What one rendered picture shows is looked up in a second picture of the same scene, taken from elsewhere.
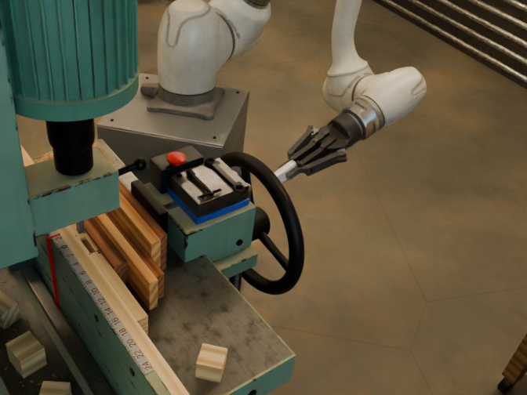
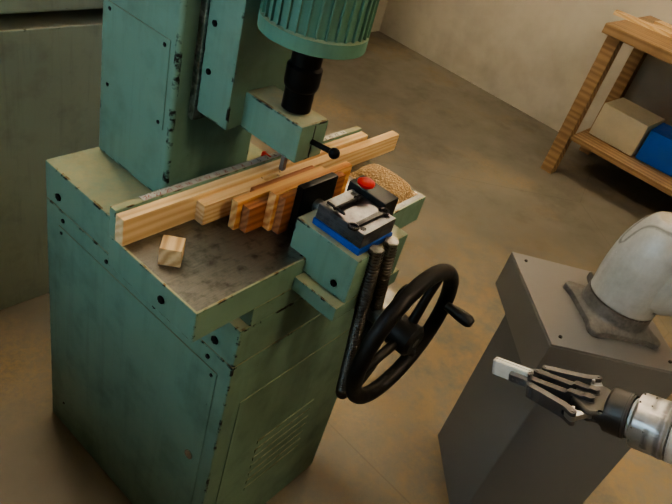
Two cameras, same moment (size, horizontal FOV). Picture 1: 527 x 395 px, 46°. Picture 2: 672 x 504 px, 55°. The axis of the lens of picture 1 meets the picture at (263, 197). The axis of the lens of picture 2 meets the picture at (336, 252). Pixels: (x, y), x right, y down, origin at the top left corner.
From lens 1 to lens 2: 0.89 m
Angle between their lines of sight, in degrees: 56
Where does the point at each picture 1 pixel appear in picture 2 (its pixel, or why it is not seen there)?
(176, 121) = (565, 307)
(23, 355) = not seen: hidden behind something
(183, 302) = (242, 244)
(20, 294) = not seen: hidden behind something
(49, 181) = (273, 100)
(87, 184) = (281, 118)
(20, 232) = (222, 99)
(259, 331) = (220, 289)
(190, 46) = (632, 251)
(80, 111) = (266, 28)
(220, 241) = (319, 261)
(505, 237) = not seen: outside the picture
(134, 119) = (540, 276)
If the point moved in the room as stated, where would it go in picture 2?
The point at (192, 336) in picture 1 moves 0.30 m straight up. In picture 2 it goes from (204, 249) to (232, 71)
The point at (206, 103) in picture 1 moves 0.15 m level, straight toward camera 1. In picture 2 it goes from (609, 322) to (553, 322)
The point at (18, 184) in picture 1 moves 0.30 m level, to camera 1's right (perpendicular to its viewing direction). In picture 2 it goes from (231, 60) to (227, 154)
